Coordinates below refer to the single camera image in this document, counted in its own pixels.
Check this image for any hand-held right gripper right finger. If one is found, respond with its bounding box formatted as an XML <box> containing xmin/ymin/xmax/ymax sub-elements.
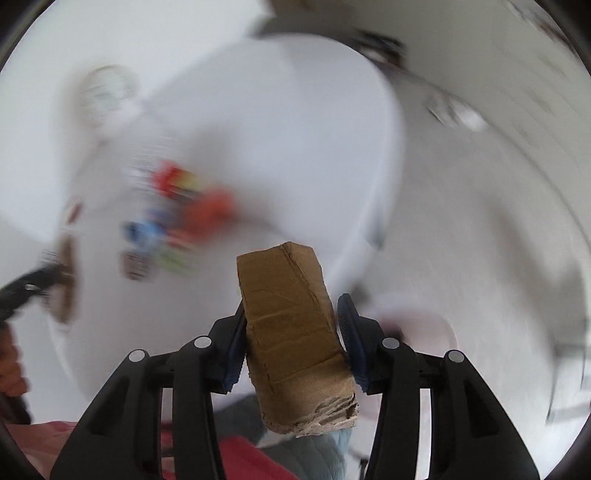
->
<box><xmin>337</xmin><ymin>293</ymin><xmax>540</xmax><ymax>480</ymax></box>

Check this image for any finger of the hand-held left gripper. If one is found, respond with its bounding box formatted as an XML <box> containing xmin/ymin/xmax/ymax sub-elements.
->
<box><xmin>0</xmin><ymin>262</ymin><xmax>63</xmax><ymax>321</ymax></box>

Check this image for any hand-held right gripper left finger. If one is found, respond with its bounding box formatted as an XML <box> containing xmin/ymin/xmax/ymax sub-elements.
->
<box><xmin>50</xmin><ymin>300</ymin><xmax>247</xmax><ymax>480</ymax></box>

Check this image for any thin brown cardboard strip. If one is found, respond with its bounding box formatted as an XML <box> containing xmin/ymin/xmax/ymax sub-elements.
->
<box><xmin>54</xmin><ymin>234</ymin><xmax>80</xmax><ymax>325</ymax></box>

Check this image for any brown cardboard piece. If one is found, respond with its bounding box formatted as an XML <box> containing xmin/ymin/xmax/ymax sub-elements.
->
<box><xmin>236</xmin><ymin>241</ymin><xmax>360</xmax><ymax>438</ymax></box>

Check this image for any person's left hand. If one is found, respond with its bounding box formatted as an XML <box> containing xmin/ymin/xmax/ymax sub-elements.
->
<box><xmin>0</xmin><ymin>323</ymin><xmax>27</xmax><ymax>398</ymax></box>

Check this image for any yellow green wrapper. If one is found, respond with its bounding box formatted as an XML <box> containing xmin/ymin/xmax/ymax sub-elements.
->
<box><xmin>157</xmin><ymin>251</ymin><xmax>199</xmax><ymax>277</ymax></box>

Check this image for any brown patterned packet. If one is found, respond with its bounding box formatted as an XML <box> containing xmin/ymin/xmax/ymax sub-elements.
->
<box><xmin>121</xmin><ymin>251</ymin><xmax>151</xmax><ymax>281</ymax></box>

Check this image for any blue wrapper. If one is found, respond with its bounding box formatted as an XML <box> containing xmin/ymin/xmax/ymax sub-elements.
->
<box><xmin>122</xmin><ymin>217</ymin><xmax>164</xmax><ymax>247</ymax></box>

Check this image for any red crumpled paper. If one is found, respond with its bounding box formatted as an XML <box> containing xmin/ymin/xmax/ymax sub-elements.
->
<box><xmin>181</xmin><ymin>188</ymin><xmax>237</xmax><ymax>241</ymax></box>

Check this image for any red wrapper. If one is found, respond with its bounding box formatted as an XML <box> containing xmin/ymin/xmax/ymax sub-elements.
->
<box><xmin>151</xmin><ymin>161</ymin><xmax>200</xmax><ymax>198</ymax></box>

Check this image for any white round dish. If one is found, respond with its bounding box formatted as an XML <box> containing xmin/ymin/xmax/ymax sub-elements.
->
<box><xmin>76</xmin><ymin>65</ymin><xmax>139</xmax><ymax>127</ymax></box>

